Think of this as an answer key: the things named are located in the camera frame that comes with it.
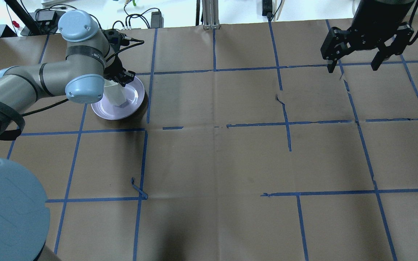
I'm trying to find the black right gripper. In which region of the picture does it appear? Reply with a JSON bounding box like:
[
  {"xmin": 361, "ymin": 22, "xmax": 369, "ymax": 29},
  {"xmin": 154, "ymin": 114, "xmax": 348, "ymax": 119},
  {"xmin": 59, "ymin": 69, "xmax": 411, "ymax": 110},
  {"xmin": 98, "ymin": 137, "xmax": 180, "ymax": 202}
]
[{"xmin": 320, "ymin": 19, "xmax": 415, "ymax": 73}]

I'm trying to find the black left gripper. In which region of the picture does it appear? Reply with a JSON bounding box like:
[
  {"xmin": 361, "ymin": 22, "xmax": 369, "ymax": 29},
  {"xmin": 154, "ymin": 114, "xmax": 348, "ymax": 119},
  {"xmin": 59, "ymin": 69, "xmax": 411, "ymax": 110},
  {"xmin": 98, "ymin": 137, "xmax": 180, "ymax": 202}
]
[{"xmin": 103, "ymin": 55, "xmax": 135, "ymax": 87}]

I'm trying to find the white angular cup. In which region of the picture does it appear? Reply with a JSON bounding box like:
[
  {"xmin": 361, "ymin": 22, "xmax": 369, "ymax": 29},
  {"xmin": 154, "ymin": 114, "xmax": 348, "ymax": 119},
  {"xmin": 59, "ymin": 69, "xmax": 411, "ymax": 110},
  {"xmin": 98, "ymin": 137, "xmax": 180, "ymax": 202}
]
[{"xmin": 103, "ymin": 80, "xmax": 127, "ymax": 106}]

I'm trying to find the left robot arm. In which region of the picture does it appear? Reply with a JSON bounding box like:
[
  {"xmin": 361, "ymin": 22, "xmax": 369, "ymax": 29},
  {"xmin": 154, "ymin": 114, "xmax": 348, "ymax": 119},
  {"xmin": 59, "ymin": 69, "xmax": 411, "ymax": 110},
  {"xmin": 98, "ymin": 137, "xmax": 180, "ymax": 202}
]
[{"xmin": 0, "ymin": 10, "xmax": 144, "ymax": 261}]

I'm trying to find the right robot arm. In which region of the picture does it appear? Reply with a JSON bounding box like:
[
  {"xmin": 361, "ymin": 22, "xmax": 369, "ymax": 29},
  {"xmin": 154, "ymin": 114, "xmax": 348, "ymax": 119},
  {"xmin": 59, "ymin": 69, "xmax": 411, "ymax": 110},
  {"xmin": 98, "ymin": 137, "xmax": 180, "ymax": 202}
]
[{"xmin": 320, "ymin": 0, "xmax": 418, "ymax": 73}]

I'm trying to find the lavender plate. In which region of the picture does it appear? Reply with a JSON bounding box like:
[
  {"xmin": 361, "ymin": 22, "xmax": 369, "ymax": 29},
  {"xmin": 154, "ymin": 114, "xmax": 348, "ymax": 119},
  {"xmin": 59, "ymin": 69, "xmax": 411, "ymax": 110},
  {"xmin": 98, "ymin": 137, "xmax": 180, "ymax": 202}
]
[{"xmin": 91, "ymin": 77, "xmax": 146, "ymax": 120}]

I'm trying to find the black power brick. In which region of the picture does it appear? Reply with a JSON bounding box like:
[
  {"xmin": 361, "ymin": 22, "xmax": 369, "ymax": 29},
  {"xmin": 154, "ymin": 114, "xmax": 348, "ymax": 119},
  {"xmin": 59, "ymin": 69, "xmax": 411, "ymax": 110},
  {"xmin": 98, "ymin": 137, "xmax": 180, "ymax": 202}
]
[{"xmin": 149, "ymin": 11, "xmax": 164, "ymax": 29}]

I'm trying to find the black desk box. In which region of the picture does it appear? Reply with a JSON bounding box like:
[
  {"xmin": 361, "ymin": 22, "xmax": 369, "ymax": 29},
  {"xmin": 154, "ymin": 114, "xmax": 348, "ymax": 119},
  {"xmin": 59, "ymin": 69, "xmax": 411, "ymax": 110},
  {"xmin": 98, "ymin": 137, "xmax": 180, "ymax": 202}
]
[{"xmin": 29, "ymin": 9, "xmax": 65, "ymax": 35}]

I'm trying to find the black power adapter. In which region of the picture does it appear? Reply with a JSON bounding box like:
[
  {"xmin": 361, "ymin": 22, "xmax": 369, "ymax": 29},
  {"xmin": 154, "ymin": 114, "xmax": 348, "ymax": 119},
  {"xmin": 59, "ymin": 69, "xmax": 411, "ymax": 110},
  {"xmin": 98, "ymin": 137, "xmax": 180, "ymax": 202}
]
[{"xmin": 261, "ymin": 0, "xmax": 273, "ymax": 17}]

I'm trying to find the brown paper table cover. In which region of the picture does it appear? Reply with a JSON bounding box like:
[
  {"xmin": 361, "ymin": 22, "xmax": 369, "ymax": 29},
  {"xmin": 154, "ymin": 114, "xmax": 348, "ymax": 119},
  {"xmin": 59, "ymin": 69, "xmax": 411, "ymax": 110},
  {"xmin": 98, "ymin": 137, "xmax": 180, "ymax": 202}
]
[{"xmin": 0, "ymin": 19, "xmax": 418, "ymax": 261}]

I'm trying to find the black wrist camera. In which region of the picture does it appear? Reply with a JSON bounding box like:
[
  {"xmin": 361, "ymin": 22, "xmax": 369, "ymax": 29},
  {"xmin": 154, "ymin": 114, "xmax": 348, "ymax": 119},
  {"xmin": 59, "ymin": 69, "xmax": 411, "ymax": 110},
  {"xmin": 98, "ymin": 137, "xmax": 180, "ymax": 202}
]
[{"xmin": 102, "ymin": 29, "xmax": 130, "ymax": 48}]

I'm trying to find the aluminium frame post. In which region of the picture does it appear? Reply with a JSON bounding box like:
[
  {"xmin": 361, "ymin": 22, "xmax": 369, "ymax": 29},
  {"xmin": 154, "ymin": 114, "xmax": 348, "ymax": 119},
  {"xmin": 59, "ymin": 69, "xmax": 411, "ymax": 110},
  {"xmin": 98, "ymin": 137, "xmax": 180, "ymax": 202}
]
[{"xmin": 201, "ymin": 0, "xmax": 221, "ymax": 31}]

